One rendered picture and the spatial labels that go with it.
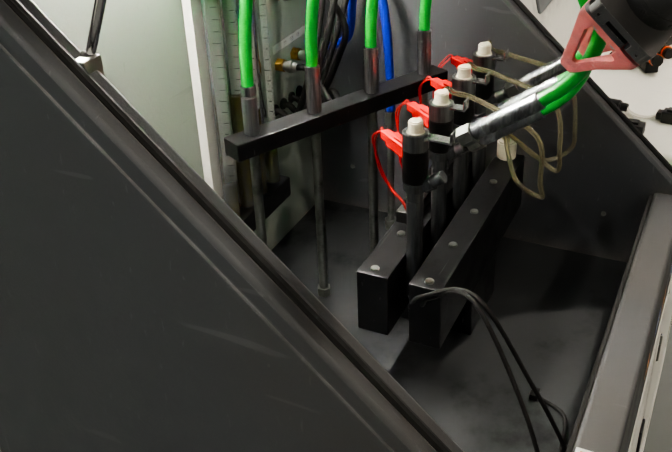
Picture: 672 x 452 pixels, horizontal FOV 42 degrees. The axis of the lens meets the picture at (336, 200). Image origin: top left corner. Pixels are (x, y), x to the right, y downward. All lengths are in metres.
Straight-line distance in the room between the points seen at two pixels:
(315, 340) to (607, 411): 0.34
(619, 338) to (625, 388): 0.08
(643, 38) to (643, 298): 0.36
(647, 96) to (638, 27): 0.68
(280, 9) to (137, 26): 0.30
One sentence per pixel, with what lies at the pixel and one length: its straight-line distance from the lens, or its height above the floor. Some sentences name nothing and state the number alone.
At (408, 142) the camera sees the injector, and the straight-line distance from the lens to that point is 0.91.
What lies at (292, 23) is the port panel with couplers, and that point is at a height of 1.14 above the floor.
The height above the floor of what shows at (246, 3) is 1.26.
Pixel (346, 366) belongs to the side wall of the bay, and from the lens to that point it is 0.64.
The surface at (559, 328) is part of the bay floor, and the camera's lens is 1.15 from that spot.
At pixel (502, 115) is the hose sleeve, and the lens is 0.86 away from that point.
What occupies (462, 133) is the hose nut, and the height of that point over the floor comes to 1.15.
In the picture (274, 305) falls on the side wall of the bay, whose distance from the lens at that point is 0.62.
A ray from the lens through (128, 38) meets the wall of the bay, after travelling 0.93.
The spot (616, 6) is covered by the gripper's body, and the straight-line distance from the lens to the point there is 0.75.
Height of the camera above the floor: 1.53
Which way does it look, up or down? 30 degrees down
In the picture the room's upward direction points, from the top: 2 degrees counter-clockwise
